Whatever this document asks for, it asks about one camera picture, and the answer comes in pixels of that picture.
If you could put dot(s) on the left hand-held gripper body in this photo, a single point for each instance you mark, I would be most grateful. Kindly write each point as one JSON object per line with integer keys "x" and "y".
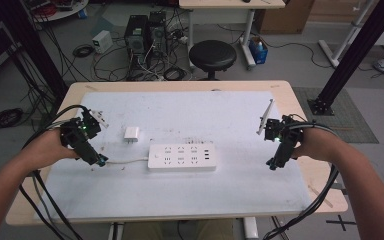
{"x": 76, "y": 135}

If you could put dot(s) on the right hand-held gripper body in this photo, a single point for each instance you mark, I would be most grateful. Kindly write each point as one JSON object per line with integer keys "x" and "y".
{"x": 286, "y": 136}

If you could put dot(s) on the white charger plug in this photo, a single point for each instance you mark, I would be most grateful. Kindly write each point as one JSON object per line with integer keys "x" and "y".
{"x": 131, "y": 134}

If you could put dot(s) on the white power strip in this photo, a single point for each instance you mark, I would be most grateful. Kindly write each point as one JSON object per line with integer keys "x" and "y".
{"x": 181, "y": 156}

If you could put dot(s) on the person's right hand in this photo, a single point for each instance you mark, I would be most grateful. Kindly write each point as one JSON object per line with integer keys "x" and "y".
{"x": 316, "y": 143}

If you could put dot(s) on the person's left hand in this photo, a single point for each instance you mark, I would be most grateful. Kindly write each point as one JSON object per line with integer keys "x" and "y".
{"x": 48, "y": 148}

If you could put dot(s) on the wooden table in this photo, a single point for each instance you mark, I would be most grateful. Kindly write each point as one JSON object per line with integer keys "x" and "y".
{"x": 323, "y": 196}

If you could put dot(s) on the grey floor mat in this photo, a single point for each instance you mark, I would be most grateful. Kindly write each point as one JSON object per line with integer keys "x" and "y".
{"x": 350, "y": 123}

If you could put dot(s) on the white table leg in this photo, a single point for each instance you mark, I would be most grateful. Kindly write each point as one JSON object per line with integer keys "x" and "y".
{"x": 250, "y": 229}
{"x": 115, "y": 231}

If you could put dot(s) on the pale blue table mat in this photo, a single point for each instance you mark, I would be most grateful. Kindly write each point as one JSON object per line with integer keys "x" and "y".
{"x": 180, "y": 193}

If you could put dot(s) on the blue box with bottle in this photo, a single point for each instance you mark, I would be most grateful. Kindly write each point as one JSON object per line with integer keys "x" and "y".
{"x": 258, "y": 51}

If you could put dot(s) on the white power supply box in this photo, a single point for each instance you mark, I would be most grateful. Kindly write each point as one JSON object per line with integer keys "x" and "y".
{"x": 102, "y": 41}

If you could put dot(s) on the black round stool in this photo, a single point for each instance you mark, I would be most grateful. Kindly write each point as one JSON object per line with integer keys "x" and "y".
{"x": 212, "y": 55}

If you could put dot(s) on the black computer tower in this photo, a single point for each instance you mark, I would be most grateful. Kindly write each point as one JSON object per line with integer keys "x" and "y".
{"x": 136, "y": 40}
{"x": 157, "y": 31}

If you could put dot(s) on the white metal stand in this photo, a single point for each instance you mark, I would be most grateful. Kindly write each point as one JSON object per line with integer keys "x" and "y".
{"x": 346, "y": 36}

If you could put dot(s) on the cardboard box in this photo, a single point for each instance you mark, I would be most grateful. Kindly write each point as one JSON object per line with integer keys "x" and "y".
{"x": 283, "y": 16}

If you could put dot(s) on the round white table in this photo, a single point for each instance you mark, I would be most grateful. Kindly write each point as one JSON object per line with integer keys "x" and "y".
{"x": 60, "y": 10}

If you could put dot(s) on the white-legged wooden desk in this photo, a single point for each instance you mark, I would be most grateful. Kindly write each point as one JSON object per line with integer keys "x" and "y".
{"x": 230, "y": 4}

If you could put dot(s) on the black metal frame post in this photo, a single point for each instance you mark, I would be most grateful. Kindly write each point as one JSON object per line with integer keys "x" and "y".
{"x": 36, "y": 50}
{"x": 356, "y": 50}

